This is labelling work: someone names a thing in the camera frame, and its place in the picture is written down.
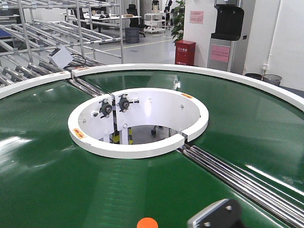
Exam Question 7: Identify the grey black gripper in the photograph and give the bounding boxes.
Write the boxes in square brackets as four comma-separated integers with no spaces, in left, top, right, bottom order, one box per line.
[187,199,246,228]

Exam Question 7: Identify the orange cylindrical capacitor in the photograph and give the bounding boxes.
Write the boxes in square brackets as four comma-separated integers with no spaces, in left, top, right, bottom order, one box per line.
[136,217,159,228]

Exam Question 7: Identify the steel conveyor rollers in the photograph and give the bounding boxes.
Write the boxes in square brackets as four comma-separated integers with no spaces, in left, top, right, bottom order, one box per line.
[179,144,304,228]

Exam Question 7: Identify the white outer conveyor rim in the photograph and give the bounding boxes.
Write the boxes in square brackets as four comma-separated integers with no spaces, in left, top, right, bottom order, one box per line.
[0,64,304,111]

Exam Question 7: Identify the grey waste bin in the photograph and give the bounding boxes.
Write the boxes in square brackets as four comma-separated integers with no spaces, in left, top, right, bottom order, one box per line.
[263,74,282,86]

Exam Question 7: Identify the red fire extinguisher box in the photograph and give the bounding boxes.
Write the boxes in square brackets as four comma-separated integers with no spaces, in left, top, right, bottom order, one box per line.
[175,40,196,66]

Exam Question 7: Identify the potted plant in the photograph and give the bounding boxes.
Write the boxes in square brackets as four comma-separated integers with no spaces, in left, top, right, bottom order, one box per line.
[171,0,186,44]

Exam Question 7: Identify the black office chair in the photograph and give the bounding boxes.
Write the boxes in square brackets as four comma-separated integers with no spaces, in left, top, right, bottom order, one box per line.
[125,4,146,39]

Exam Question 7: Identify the white control box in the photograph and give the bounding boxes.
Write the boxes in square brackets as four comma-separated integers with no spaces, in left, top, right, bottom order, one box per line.
[47,46,73,68]

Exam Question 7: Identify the roller flow rack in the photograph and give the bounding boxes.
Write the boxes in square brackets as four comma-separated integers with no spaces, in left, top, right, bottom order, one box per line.
[0,0,123,87]

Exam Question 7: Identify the white inner conveyor ring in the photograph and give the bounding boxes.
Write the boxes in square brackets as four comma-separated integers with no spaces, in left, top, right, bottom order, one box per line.
[67,87,209,160]

